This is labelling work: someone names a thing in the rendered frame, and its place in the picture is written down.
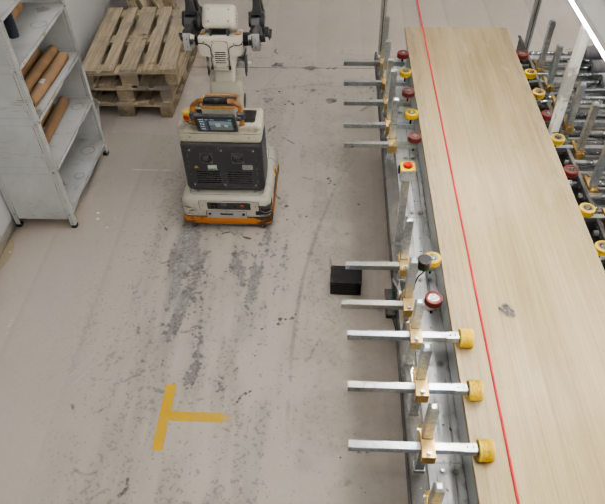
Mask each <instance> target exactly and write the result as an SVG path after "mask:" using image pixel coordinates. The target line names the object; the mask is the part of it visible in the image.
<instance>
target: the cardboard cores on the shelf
mask: <svg viewBox="0 0 605 504"><path fill-rule="evenodd" d="M22 10H23V4H22V3H21V2H19V3H18V4H17V6H16V7H15V8H14V9H13V10H12V15H13V18H14V20H15V18H16V17H17V16H18V15H19V14H20V12H21V11H22ZM68 60H69V56H68V54H67V53H65V52H63V51H61V52H59V50H58V48H57V47H55V46H53V45H50V46H48V48H47V49H46V50H45V52H44V53H42V51H41V50H40V49H38V48H36V50H35V51H34V53H33V54H32V55H31V57H30V58H29V60H28V61H27V63H26V64H25V66H24V67H23V68H22V70H21V72H22V75H23V77H24V80H25V83H26V86H27V88H28V91H29V94H30V96H31V99H32V102H33V104H34V107H35V108H36V107H37V105H38V104H39V102H40V101H41V99H42V98H43V96H44V95H45V93H46V92H47V91H48V89H49V88H50V86H51V85H52V83H53V82H54V80H55V79H56V77H57V76H58V74H59V73H60V72H61V70H62V69H63V67H64V66H65V64H66V63H67V61H68ZM68 104H69V99H68V98H67V97H65V96H61V97H59V99H58V101H57V103H56V105H55V107H54V104H53V102H52V104H51V105H50V107H49V109H48V111H47V112H46V114H45V116H44V117H43V119H42V121H41V126H42V128H43V131H44V134H45V137H46V139H47V142H48V143H49V142H50V140H51V138H52V136H53V134H54V132H55V130H56V128H57V126H58V124H59V122H60V120H61V118H62V116H63V114H64V112H65V110H66V108H67V106H68ZM48 117H49V118H48ZM47 119H48V120H47Z"/></svg>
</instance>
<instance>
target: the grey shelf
mask: <svg viewBox="0 0 605 504"><path fill-rule="evenodd" d="M19 2H21V3H22V4H23V10H22V11H21V12H20V14H19V15H18V16H17V17H16V18H15V20H14V21H15V23H16V26H17V29H18V32H19V35H20V36H19V37H18V38H15V39H11V38H9V36H8V34H7V31H6V29H5V26H4V24H3V21H4V20H5V19H6V18H7V16H8V15H9V14H10V13H11V12H12V10H13V9H14V8H15V7H16V6H17V4H18V3H19ZM59 2H60V3H59ZM64 10H65V11H64ZM62 12H63V15H62ZM63 16H64V18H63ZM64 19H65V21H64ZM67 21H68V22H67ZM65 23H66V25H65ZM68 24H69V25H68ZM66 26H67V28H66ZM69 27H70V28H69ZM67 29H68V31H67ZM0 32H1V33H0V191H1V193H2V195H3V197H4V199H5V202H6V204H7V206H8V208H9V210H10V212H11V214H12V216H13V219H14V221H15V223H16V227H22V226H23V224H24V223H23V221H19V219H69V221H70V224H71V227H72V228H77V227H78V225H79V224H78V222H77V220H76V217H75V215H74V211H75V209H76V206H77V204H78V200H79V197H80V194H81V193H82V191H83V189H84V188H85V186H86V184H87V182H88V180H89V178H90V176H91V174H92V171H93V169H94V167H95V165H96V162H97V160H98V158H99V156H100V153H101V151H102V149H103V150H104V152H103V156H108V155H109V151H108V149H107V146H106V142H105V139H104V135H103V132H102V128H101V125H100V122H99V118H98V115H97V111H96V108H95V104H94V101H93V98H92V94H91V91H90V87H89V84H88V80H87V77H86V73H85V70H84V67H83V63H82V60H81V56H80V53H79V49H78V46H77V43H76V39H75V36H74V32H73V29H72V25H71V22H70V19H69V15H68V12H67V8H66V5H65V1H64V0H59V1H58V0H0ZM68 33H69V35H68ZM71 35H72V36H71ZM69 36H70V38H69ZM72 38H73V39H72ZM70 39H71V41H70ZM71 43H72V45H71ZM50 45H53V46H55V47H57V48H58V50H59V52H61V51H63V52H65V53H67V54H68V56H69V60H68V61H67V63H66V64H65V66H64V67H63V69H62V70H61V72H60V73H59V74H58V76H57V77H56V79H55V80H54V82H53V83H52V85H51V86H50V88H49V89H48V91H47V92H46V93H45V95H44V96H43V98H42V99H41V101H40V102H39V104H38V105H37V107H36V108H35V107H34V104H33V102H32V99H31V96H30V94H29V91H28V88H27V86H26V83H25V80H24V77H23V75H22V72H21V70H22V68H23V67H24V66H25V64H26V63H27V61H28V60H29V58H30V57H31V55H32V54H33V53H34V51H35V50H36V48H38V49H40V50H41V51H42V53H44V52H45V50H46V49H47V48H48V46H50ZM72 46H73V48H72ZM75 48H76V49H75ZM73 49H74V51H73ZM76 51H77V52H76ZM79 61H80V62H79ZM77 63H78V65H77ZM78 66H79V68H78ZM79 70H80V72H79ZM82 71H83V72H82ZM80 73H81V75H80ZM12 74H13V75H12ZM13 76H14V77H13ZM81 76H82V78H81ZM83 76H84V77H83ZM14 78H15V80H14ZM22 79H23V80H22ZM82 80H83V82H82ZM15 81H16V82H15ZM23 82H24V83H23ZM16 83H17V85H16ZM83 83H84V85H83ZM17 86H18V88H17ZM84 86H85V88H84ZM87 88H88V89H87ZM18 89H19V90H18ZM85 90H86V92H85ZM19 91H20V93H19ZM86 93H87V95H86ZM20 94H21V95H20ZM89 95H90V96H89ZM21 96H22V98H21ZM61 96H65V97H67V98H68V99H69V104H68V106H67V108H66V110H65V112H64V114H63V116H62V118H61V120H60V122H59V124H58V126H57V128H56V130H55V132H54V134H53V136H52V138H51V140H50V142H49V143H48V142H47V139H46V137H45V134H44V131H43V128H42V126H41V121H42V119H43V117H44V116H45V114H46V112H47V111H48V109H49V107H50V105H51V104H52V102H53V104H54V107H55V105H56V103H57V101H58V99H59V97H61ZM87 97H88V98H87ZM22 99H23V101H22ZM23 102H24V103H23ZM27 104H28V105H27ZM28 107H29V108H28ZM90 107H91V108H90ZM91 110H92V112H91ZM92 113H93V115H92ZM94 113H95V114H94ZM93 117H94V118H93ZM94 120H95V122H94ZM97 122H98V123H97ZM95 123H96V125H95ZM32 126H33V127H32ZM98 126H99V127H98ZM96 127H97V129H96ZM33 128H34V129H33ZM34 130H35V132H34ZM97 130H98V132H97ZM35 133H36V134H35ZM98 133H99V135H98ZM36 135H37V137H36ZM99 137H100V139H99ZM37 138H38V140H37ZM41 140H42V141H41ZM38 141H39V142H38ZM39 143H40V145H39ZM40 146H41V147H40ZM41 149H42V150H41ZM42 151H43V153H42ZM67 216H68V218H67ZM18 217H19V218H18ZM70 217H71V218H70ZM71 219H72V220H71Z"/></svg>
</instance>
